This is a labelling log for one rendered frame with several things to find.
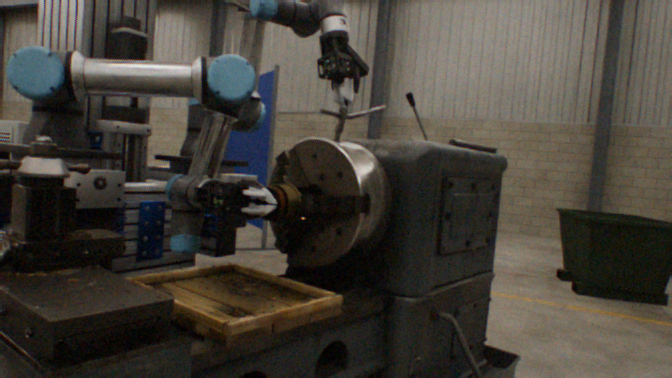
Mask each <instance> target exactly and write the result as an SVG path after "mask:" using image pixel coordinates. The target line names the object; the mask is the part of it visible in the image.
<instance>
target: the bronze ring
mask: <svg viewBox="0 0 672 378"><path fill-rule="evenodd" d="M266 189H267V190H268V191H269V192H270V193H271V194H272V195H273V198H274V199H275V201H276V202H277V204H276V208H275V210H274V211H272V212H271V213H270V214H268V215H266V216H263V217H261V218H262V219H263V220H269V221H274V222H282V224H291V222H294V221H295V220H296V219H297V218H298V216H299V215H300V214H301V213H302V212H300V211H301V197H300V195H302V193H301V192H300V191H298V189H297V188H296V187H295V186H294V185H291V184H282V185H274V186H272V187H266Z"/></svg>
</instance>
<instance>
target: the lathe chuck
mask: <svg viewBox="0 0 672 378"><path fill-rule="evenodd" d="M294 147H295V149H296V151H297V155H298V157H299V160H300V162H301V165H302V167H303V171H304V173H306V176H307V178H308V180H309V184H313V185H316V186H317V187H316V188H315V189H314V190H312V191H311V192H310V193H307V194H302V195H322V193H324V195H362V197H365V193H367V197H368V213H366V216H365V214H364V213H344V214H342V213H314V212H311V214H313V215H314V216H315V217H316V218H317V219H316V220H314V221H309V222H308V225H307V227H306V230H304V232H303V234H302V236H301V239H300V242H299V244H298V246H297V248H296V250H295V253H294V256H293V258H291V259H293V260H295V261H296V262H298V263H300V264H302V266H307V267H312V268H320V267H326V266H332V264H339V263H344V262H349V261H352V260H354V259H356V258H358V257H359V256H362V255H363V254H364V253H365V252H366V250H367V249H368V248H369V247H370V246H371V244H372V243H373V241H375V240H376V238H377V235H378V233H379V231H380V228H381V225H382V220H383V214H384V191H383V186H382V181H381V178H380V175H379V173H378V171H377V169H376V166H375V164H373V163H372V161H371V160H370V158H369V157H368V156H367V155H366V153H365V152H364V151H363V150H360V149H359V148H357V147H356V146H354V145H352V144H349V143H344V142H339V143H337V142H334V140H330V139H323V138H308V139H303V140H300V142H298V143H296V144H295V145H294ZM279 170H280V169H279V165H277V163H276V165H275V167H274V170H273V172H272V175H271V178H270V183H269V187H272V186H273V184H274V183H275V181H276V180H277V178H276V175H275V173H276V172H277V171H279ZM358 246H363V247H362V249H360V250H359V252H358V253H356V254H354V255H351V254H352V252H353V250H354V249H355V248H357V247H358Z"/></svg>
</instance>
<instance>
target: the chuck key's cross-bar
mask: <svg viewBox="0 0 672 378"><path fill-rule="evenodd" d="M385 108H386V106H385V105H382V106H379V107H375V108H371V109H368V110H364V111H360V112H357V114H353V115H346V119H349V120H352V119H355V118H358V117H362V116H366V115H369V114H372V112H376V111H379V110H382V109H385ZM320 112H321V114H324V115H329V116H334V117H339V118H341V117H342V114H341V112H338V111H334V110H328V109H324V108H321V109H320Z"/></svg>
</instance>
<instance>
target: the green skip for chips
mask: <svg viewBox="0 0 672 378"><path fill-rule="evenodd" d="M556 211H558V212H559V220H560V233H561V245H562V258H563V268H564V269H560V268H559V269H558V270H557V274H556V276H557V277H558V279H559V280H560V281H564V282H572V288H571V289H572V290H573V291H574V293H575V294H576V295H579V296H588V297H597V298H605V299H614V300H623V301H631V302H641V303H650V304H658V306H667V303H668V295H667V294H665V290H666V287H667V285H668V282H669V280H670V276H671V274H672V222H669V221H664V220H658V219H654V218H649V217H643V216H639V215H629V214H617V213H605V212H593V211H582V210H571V208H559V207H557V210H556Z"/></svg>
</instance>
